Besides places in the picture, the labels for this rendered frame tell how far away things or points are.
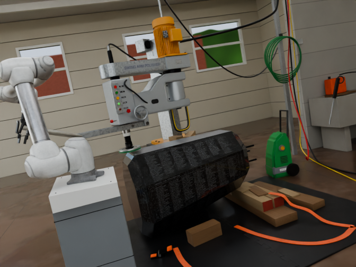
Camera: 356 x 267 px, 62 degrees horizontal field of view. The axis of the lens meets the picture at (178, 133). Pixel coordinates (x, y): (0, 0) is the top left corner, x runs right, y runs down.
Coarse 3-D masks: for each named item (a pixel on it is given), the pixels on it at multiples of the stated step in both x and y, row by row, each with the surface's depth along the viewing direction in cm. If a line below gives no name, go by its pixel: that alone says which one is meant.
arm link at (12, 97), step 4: (36, 80) 203; (40, 80) 199; (44, 80) 199; (36, 84) 208; (40, 84) 208; (0, 88) 221; (4, 88) 220; (8, 88) 216; (12, 88) 214; (0, 92) 220; (4, 92) 219; (8, 92) 218; (12, 92) 218; (0, 96) 221; (4, 96) 221; (8, 96) 220; (12, 96) 222; (16, 96) 225; (4, 100) 224; (8, 100) 224; (12, 100) 225; (16, 100) 227
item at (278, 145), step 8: (280, 112) 406; (280, 120) 407; (280, 128) 408; (272, 136) 401; (280, 136) 389; (288, 136) 390; (272, 144) 392; (280, 144) 387; (288, 144) 388; (272, 152) 390; (280, 152) 388; (288, 152) 390; (272, 160) 391; (280, 160) 390; (288, 160) 391; (272, 168) 392; (280, 168) 390; (288, 168) 388; (296, 168) 389; (272, 176) 394; (280, 176) 395
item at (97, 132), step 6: (114, 126) 287; (120, 126) 279; (126, 126) 282; (132, 126) 285; (138, 126) 289; (84, 132) 271; (90, 132) 263; (96, 132) 266; (102, 132) 269; (108, 132) 272
